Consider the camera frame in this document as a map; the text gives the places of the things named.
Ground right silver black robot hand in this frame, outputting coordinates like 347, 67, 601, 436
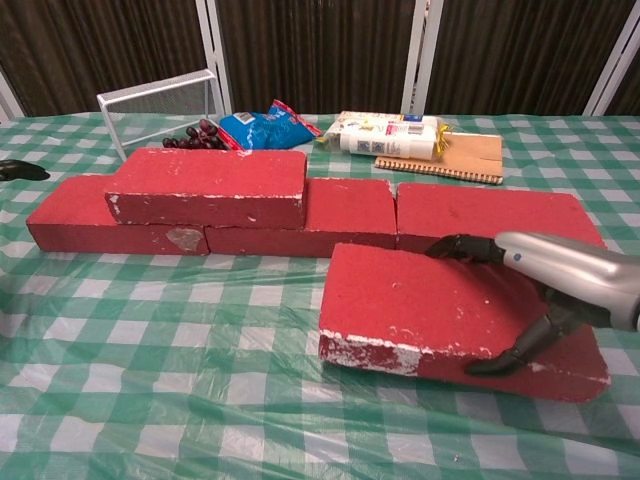
424, 230, 640, 377

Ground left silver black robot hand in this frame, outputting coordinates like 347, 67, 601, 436
0, 159, 51, 182

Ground red brick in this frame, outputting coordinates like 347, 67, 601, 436
318, 242, 612, 405
204, 177, 399, 260
394, 182, 609, 254
25, 173, 211, 257
104, 147, 308, 231

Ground brown spiral notebook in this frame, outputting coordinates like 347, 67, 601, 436
374, 132, 505, 186

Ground dark red grape bunch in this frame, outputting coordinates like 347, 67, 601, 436
161, 118, 229, 151

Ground white plastic food package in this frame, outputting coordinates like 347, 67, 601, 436
314, 110, 451, 162

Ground blue snack bag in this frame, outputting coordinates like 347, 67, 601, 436
218, 98, 323, 152

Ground green checkered tablecloth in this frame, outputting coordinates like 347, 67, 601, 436
0, 110, 640, 480

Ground white wire mesh shelf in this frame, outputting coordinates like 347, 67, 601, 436
96, 69, 226, 164

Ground dark folding screen white frame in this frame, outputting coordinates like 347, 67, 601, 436
0, 0, 640, 119

